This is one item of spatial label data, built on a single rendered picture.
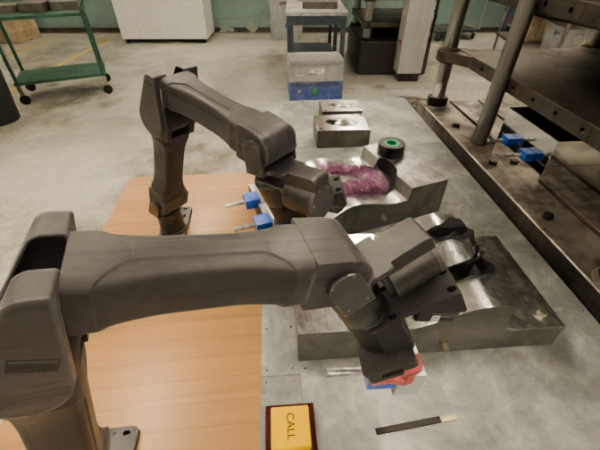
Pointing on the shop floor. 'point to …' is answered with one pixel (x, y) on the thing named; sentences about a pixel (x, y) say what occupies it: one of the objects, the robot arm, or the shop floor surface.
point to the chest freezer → (164, 19)
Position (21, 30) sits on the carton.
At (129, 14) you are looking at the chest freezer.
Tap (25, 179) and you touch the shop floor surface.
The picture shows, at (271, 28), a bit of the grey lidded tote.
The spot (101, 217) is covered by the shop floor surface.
